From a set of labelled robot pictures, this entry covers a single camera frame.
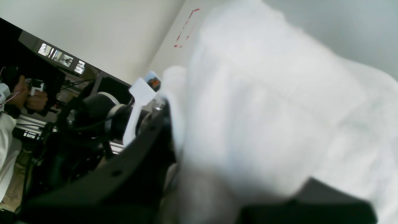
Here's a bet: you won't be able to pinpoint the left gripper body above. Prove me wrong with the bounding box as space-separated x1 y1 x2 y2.
104 92 162 147

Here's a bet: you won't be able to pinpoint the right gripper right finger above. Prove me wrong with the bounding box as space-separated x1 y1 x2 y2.
240 179 378 224

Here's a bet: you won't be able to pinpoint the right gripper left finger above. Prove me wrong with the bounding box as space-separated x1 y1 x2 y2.
17 104 175 224

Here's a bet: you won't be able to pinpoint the white printed T-shirt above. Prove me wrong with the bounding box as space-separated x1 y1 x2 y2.
161 0 397 224

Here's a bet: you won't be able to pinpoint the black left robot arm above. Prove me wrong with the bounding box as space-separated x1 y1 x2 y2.
25 92 165 196

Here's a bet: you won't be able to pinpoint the operator's hand on controller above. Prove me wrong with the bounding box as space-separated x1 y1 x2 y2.
7 75 48 111

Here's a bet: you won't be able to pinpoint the red tape rectangle marking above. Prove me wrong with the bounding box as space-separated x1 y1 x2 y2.
174 8 201 48

